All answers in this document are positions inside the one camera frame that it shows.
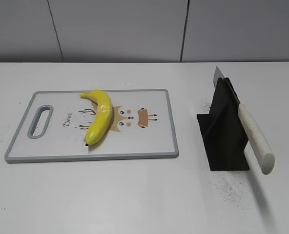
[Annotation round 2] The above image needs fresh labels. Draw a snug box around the black knife stand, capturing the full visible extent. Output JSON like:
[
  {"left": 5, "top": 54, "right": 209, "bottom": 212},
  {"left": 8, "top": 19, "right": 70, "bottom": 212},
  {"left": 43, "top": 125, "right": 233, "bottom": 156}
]
[{"left": 197, "top": 78, "right": 249, "bottom": 171}]

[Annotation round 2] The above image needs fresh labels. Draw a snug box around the yellow plastic banana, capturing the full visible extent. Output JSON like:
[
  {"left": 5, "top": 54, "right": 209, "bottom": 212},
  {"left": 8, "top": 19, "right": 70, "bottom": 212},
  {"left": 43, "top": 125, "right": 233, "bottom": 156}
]
[{"left": 80, "top": 89, "right": 113, "bottom": 146}]

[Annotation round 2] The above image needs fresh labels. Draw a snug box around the white grey-rimmed cutting board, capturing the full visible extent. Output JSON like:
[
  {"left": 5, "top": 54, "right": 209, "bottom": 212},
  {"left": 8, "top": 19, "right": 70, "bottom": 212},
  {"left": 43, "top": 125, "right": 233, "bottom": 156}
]
[{"left": 4, "top": 89, "right": 179, "bottom": 163}]

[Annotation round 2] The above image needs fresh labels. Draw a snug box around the white-handled knife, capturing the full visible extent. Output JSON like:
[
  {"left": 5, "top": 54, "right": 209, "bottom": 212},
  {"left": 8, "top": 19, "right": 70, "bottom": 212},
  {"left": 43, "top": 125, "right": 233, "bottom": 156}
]
[{"left": 213, "top": 66, "right": 275, "bottom": 175}]

